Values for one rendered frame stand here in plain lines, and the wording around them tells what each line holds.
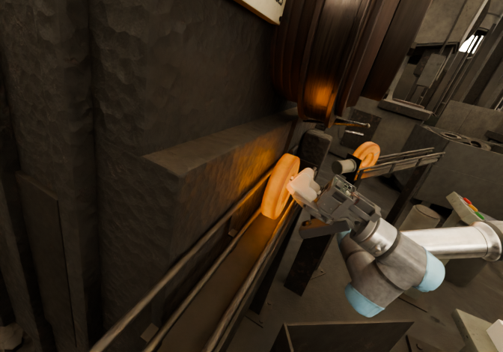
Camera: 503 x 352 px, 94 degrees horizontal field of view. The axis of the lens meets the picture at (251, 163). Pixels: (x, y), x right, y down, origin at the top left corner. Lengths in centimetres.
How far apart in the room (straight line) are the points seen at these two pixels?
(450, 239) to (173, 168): 68
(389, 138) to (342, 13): 293
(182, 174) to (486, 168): 286
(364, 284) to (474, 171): 244
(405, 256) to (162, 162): 47
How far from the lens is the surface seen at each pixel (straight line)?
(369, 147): 113
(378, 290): 60
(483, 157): 293
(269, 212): 52
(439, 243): 76
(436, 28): 336
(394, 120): 330
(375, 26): 50
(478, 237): 81
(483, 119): 471
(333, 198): 51
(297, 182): 52
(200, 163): 30
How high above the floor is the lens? 100
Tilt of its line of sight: 24 degrees down
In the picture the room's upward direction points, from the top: 15 degrees clockwise
